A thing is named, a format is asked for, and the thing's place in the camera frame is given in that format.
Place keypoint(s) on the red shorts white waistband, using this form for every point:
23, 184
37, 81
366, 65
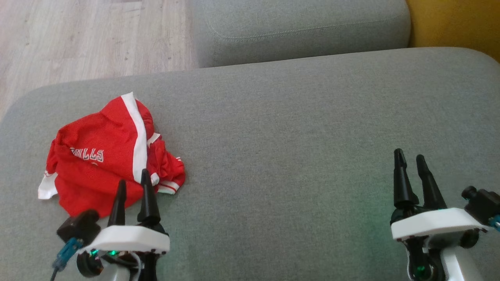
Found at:
101, 171

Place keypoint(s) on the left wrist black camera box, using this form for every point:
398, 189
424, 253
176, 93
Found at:
78, 227

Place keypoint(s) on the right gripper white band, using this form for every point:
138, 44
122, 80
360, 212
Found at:
433, 224

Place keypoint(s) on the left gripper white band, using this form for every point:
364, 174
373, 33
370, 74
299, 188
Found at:
129, 239

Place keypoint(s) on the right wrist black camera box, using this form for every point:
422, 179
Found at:
484, 203

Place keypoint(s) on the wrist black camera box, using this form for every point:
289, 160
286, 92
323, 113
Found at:
78, 227
484, 203

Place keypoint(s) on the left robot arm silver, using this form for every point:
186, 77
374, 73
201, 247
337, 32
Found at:
117, 275

